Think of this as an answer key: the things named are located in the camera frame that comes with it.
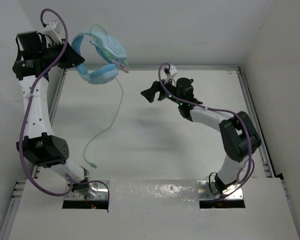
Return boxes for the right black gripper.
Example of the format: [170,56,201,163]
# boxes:
[140,75,183,106]

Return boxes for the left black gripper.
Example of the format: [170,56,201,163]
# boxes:
[39,39,84,70]

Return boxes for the light blue headphones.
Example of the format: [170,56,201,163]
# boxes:
[71,30,130,85]

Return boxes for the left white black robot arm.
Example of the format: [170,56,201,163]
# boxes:
[12,31,92,197]

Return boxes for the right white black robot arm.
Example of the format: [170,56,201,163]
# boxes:
[140,77,261,195]

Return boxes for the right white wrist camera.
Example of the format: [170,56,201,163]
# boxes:
[164,65,178,81]

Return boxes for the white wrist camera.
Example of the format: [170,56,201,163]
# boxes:
[43,20,63,38]
[164,65,178,81]

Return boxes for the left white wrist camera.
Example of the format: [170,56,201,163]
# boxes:
[43,20,63,38]

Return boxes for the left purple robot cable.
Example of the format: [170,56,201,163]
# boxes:
[18,8,110,198]

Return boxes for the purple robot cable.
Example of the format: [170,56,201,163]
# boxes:
[18,8,110,198]
[158,62,255,201]

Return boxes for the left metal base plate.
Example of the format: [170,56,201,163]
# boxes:
[64,180,110,201]

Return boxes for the metal base plate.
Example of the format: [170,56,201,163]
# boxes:
[64,180,110,201]
[197,179,244,201]

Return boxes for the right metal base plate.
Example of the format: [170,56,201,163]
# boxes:
[197,179,244,201]

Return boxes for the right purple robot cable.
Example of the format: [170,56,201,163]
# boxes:
[158,62,255,201]

